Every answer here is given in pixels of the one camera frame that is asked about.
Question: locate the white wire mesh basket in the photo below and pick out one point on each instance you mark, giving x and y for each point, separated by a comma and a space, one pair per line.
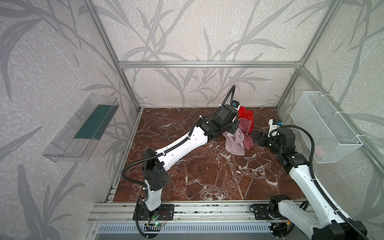
333, 137

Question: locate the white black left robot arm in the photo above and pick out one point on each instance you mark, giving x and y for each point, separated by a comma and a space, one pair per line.
206, 129

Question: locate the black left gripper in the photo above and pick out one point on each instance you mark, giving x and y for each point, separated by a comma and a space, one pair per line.
233, 126

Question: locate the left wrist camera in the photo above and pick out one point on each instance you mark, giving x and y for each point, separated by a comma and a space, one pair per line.
235, 104

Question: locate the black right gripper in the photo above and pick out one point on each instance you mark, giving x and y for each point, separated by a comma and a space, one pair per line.
259, 139

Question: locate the red cloth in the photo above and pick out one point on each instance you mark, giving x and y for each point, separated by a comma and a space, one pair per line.
248, 115

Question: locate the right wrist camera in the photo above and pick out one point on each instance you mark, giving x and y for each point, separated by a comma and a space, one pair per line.
274, 124

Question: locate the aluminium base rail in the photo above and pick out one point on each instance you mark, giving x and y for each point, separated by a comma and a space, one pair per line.
190, 217

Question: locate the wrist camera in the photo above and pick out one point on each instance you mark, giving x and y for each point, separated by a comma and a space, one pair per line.
274, 124
235, 104

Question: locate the dark pink cloth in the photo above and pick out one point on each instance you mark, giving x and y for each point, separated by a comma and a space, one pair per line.
246, 127

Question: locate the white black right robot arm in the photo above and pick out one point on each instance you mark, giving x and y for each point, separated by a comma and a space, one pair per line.
330, 222

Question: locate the green circuit board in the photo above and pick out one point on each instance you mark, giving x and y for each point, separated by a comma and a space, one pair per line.
155, 225

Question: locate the light pink cloth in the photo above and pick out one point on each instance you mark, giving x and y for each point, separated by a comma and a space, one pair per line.
235, 142

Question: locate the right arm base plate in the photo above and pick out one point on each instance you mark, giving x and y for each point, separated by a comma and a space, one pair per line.
261, 212

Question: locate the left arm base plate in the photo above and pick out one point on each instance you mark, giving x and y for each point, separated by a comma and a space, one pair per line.
164, 213

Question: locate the clear plastic wall tray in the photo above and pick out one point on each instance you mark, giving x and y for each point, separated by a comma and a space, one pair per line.
78, 139

